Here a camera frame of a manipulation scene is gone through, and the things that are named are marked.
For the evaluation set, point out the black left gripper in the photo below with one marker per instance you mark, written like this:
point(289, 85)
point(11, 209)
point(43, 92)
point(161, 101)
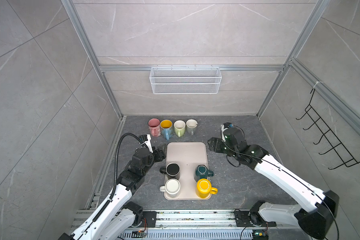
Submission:
point(159, 157)

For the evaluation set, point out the pink mug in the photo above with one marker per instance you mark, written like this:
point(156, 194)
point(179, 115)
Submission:
point(154, 127)

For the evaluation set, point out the beige plastic tray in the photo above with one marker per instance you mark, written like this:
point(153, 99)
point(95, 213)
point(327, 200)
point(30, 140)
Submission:
point(188, 155)

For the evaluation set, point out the dark green mug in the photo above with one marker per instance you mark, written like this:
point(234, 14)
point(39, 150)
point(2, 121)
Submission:
point(202, 172)

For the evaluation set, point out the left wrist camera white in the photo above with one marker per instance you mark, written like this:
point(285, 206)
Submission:
point(146, 142)

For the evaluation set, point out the black mug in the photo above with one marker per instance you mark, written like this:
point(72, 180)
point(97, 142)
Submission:
point(172, 171)

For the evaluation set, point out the grey mug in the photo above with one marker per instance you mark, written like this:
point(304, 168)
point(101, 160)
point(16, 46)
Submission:
point(191, 125)

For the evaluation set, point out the white mug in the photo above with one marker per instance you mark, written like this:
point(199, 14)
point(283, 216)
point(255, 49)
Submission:
point(171, 188)

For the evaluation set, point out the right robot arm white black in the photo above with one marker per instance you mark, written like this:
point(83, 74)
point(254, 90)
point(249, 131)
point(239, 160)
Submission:
point(315, 210)

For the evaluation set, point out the white wire mesh basket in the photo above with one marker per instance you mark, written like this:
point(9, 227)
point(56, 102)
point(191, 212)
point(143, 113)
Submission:
point(185, 80)

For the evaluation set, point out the light green mug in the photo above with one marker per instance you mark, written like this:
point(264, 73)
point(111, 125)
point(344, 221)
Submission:
point(180, 128)

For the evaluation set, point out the blue butterfly mug yellow inside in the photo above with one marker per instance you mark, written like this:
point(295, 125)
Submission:
point(166, 129)

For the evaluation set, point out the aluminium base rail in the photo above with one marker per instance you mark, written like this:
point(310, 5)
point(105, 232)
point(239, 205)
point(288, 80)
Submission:
point(197, 225)

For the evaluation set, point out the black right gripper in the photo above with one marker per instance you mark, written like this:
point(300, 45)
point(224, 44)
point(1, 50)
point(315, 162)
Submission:
point(218, 141)

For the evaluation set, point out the black wire hook rack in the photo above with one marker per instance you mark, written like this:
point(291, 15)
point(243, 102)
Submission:
point(328, 134)

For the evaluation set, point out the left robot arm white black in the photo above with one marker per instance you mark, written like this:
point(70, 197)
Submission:
point(116, 213)

